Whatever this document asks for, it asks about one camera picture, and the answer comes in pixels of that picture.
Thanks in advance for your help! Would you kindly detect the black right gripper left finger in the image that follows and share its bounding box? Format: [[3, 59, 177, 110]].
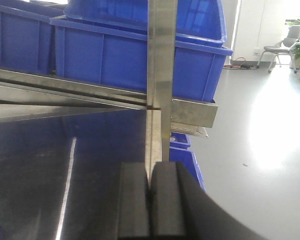
[[117, 162, 150, 240]]

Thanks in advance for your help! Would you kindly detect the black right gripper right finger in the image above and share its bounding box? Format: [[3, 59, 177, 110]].
[[150, 162, 263, 240]]

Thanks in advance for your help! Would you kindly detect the blue bins lower shelf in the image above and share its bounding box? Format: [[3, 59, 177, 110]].
[[170, 132, 205, 191]]

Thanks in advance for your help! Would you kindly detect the blue plastic bin front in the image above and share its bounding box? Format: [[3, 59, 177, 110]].
[[50, 16, 232, 102]]

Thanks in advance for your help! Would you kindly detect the blue plastic bin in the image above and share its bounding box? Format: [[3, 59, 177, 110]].
[[50, 16, 232, 102], [0, 0, 63, 75]]

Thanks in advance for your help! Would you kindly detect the tilted blue bin on top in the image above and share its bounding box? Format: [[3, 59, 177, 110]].
[[63, 0, 227, 47]]

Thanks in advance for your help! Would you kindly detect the grey office chair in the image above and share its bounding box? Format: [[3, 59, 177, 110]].
[[256, 25, 300, 74]]

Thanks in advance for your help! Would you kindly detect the blue plastic bin left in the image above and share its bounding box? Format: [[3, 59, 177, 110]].
[[0, 0, 63, 75]]

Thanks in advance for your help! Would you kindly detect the orange cable on floor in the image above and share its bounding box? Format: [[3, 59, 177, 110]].
[[223, 56, 260, 70]]

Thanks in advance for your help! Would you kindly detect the steel shelf rail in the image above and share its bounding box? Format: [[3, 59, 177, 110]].
[[0, 69, 218, 138]]

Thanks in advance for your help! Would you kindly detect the vertical steel shelf post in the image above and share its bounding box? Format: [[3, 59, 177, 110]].
[[144, 0, 178, 177]]

